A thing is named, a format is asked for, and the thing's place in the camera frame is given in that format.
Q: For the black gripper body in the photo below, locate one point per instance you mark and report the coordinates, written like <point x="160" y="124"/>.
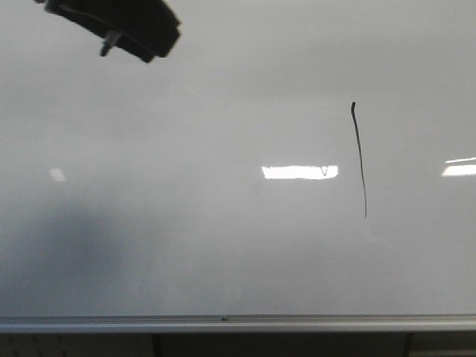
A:
<point x="144" y="29"/>

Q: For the white whiteboard with aluminium frame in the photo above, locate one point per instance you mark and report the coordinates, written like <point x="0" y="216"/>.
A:
<point x="291" y="166"/>

